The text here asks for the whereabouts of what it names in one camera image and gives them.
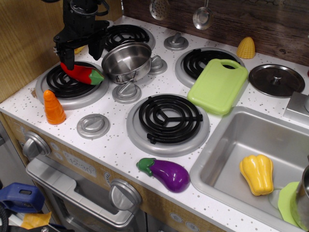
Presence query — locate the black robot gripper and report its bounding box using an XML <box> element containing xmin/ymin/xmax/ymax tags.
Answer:
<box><xmin>54</xmin><ymin>0</ymin><xmax>110</xmax><ymax>70</ymax></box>

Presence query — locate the red toy chili pepper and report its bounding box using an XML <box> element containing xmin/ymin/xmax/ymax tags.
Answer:
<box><xmin>60</xmin><ymin>62</ymin><xmax>104</xmax><ymax>85</ymax></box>

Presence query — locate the small steel pot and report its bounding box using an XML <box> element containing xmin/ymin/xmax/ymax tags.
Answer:
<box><xmin>101</xmin><ymin>42</ymin><xmax>152</xmax><ymax>84</ymax></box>

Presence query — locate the silver stove knob behind pot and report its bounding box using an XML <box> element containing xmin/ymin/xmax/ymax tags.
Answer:
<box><xmin>148</xmin><ymin>55</ymin><xmax>168</xmax><ymax>75</ymax></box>

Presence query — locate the steel pot lid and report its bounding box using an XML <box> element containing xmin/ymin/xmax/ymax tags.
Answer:
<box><xmin>248</xmin><ymin>64</ymin><xmax>305</xmax><ymax>98</ymax></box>

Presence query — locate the yellow toy bell pepper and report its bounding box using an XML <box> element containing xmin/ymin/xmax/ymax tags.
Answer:
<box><xmin>239</xmin><ymin>154</ymin><xmax>274</xmax><ymax>196</ymax></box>

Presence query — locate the front left black burner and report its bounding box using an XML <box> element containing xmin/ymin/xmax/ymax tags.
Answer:
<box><xmin>35</xmin><ymin>64</ymin><xmax>110</xmax><ymax>110</ymax></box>

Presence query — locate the silver stove knob centre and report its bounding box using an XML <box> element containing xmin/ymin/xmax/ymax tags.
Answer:
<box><xmin>112</xmin><ymin>82</ymin><xmax>141</xmax><ymax>104</ymax></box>

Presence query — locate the orange toy carrot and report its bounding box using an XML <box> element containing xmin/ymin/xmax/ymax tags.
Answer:
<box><xmin>43</xmin><ymin>90</ymin><xmax>66</xmax><ymax>125</ymax></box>

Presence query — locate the silver stove knob front left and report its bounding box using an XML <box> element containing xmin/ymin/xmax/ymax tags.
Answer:
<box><xmin>76</xmin><ymin>114</ymin><xmax>110</xmax><ymax>139</ymax></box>

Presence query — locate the hanging perforated steel skimmer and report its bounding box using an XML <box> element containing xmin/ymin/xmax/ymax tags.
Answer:
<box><xmin>149</xmin><ymin>0</ymin><xmax>170</xmax><ymax>21</ymax></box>

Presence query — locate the silver stove knob back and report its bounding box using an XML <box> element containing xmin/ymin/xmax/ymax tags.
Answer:
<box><xmin>164</xmin><ymin>32</ymin><xmax>189</xmax><ymax>51</ymax></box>

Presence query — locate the silver oven dial left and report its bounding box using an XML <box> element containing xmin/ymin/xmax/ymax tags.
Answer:
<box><xmin>23</xmin><ymin>131</ymin><xmax>51</xmax><ymax>159</ymax></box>

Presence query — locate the silver oven dial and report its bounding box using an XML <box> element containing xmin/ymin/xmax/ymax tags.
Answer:
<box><xmin>23</xmin><ymin>131</ymin><xmax>51</xmax><ymax>159</ymax></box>
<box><xmin>109</xmin><ymin>178</ymin><xmax>142</xmax><ymax>214</ymax></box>

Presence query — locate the back right black burner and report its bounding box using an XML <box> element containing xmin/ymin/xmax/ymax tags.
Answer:
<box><xmin>175</xmin><ymin>47</ymin><xmax>245</xmax><ymax>88</ymax></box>

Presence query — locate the front right black burner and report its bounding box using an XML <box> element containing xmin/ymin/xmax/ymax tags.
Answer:
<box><xmin>126</xmin><ymin>94</ymin><xmax>210</xmax><ymax>157</ymax></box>

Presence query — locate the hanging steel ladle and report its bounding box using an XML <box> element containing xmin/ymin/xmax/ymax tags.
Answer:
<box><xmin>193</xmin><ymin>0</ymin><xmax>214</xmax><ymax>30</ymax></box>

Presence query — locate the green plastic cutting board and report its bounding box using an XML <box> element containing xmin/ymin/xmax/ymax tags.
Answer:
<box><xmin>187</xmin><ymin>59</ymin><xmax>248</xmax><ymax>115</ymax></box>

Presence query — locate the silver oven dial right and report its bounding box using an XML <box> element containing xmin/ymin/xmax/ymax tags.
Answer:
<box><xmin>109</xmin><ymin>178</ymin><xmax>142</xmax><ymax>214</ymax></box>

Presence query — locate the purple toy eggplant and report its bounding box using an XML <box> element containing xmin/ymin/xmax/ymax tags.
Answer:
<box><xmin>136</xmin><ymin>158</ymin><xmax>190</xmax><ymax>193</ymax></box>

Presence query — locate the blue clamp tool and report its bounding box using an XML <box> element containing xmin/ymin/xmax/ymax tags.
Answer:
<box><xmin>0</xmin><ymin>183</ymin><xmax>45</xmax><ymax>213</ymax></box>

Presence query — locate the yellow toy corn cob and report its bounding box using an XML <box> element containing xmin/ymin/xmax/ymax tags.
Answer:
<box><xmin>236</xmin><ymin>37</ymin><xmax>255</xmax><ymax>59</ymax></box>

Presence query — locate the yellow cloth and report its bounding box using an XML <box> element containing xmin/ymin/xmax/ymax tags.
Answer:
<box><xmin>20</xmin><ymin>212</ymin><xmax>52</xmax><ymax>230</ymax></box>

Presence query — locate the silver sink basin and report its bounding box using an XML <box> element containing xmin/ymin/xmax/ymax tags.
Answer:
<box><xmin>190</xmin><ymin>107</ymin><xmax>309</xmax><ymax>232</ymax></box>

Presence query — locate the grey faucet base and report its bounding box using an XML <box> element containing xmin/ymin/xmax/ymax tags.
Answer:
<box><xmin>283</xmin><ymin>92</ymin><xmax>309</xmax><ymax>125</ymax></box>

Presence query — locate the green plastic plate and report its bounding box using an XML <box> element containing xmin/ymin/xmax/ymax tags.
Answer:
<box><xmin>278</xmin><ymin>182</ymin><xmax>299</xmax><ymax>227</ymax></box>

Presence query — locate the steel cup in sink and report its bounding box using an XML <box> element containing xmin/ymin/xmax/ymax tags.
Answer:
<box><xmin>290</xmin><ymin>166</ymin><xmax>309</xmax><ymax>232</ymax></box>

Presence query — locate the yellow toy handle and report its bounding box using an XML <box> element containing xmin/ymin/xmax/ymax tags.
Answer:
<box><xmin>74</xmin><ymin>46</ymin><xmax>85</xmax><ymax>55</ymax></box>

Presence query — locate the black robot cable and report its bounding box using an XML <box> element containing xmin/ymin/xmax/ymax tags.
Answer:
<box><xmin>96</xmin><ymin>0</ymin><xmax>111</xmax><ymax>16</ymax></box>

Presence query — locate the silver oven door handle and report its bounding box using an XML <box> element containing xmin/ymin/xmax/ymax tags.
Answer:
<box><xmin>26</xmin><ymin>159</ymin><xmax>147</xmax><ymax>232</ymax></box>

